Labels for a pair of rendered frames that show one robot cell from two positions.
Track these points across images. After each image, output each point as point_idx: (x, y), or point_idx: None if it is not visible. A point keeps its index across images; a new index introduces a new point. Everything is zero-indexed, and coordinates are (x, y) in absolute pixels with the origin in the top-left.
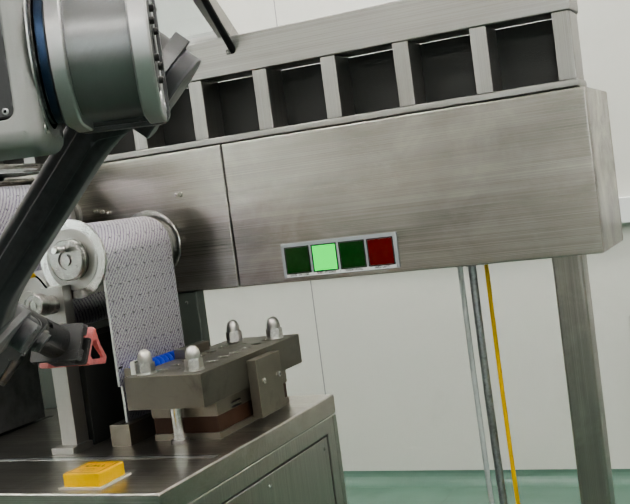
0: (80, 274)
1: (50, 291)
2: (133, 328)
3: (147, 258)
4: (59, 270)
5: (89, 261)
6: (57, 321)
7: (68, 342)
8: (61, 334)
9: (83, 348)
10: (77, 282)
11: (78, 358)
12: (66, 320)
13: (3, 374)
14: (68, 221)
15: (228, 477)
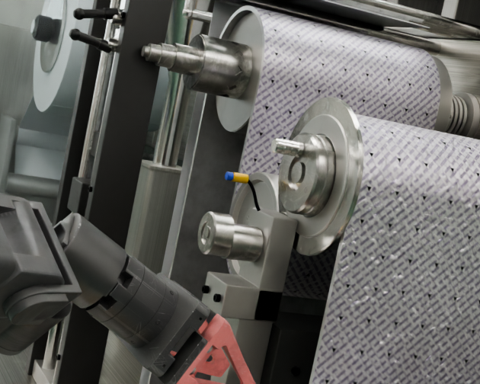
0: (308, 209)
1: (260, 219)
2: (382, 354)
3: None
4: (285, 187)
5: (332, 190)
6: (251, 278)
7: (160, 328)
8: (146, 306)
9: (184, 354)
10: (307, 222)
11: (152, 370)
12: (260, 283)
13: (1, 334)
14: (333, 100)
15: None
